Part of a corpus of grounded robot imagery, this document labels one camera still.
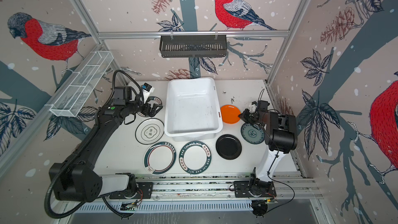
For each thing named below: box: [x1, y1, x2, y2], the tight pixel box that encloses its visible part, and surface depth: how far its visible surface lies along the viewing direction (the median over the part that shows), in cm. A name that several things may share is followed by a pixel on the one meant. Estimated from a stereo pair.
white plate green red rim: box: [143, 141, 177, 176], surface depth 85 cm
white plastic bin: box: [163, 77, 224, 142], surface depth 102 cm
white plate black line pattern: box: [134, 117, 165, 145], surface depth 96 cm
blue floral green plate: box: [240, 122, 266, 145], surface depth 94 cm
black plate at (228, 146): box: [215, 133, 243, 161], surface depth 89 cm
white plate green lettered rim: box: [178, 140, 212, 175], surface depth 85 cm
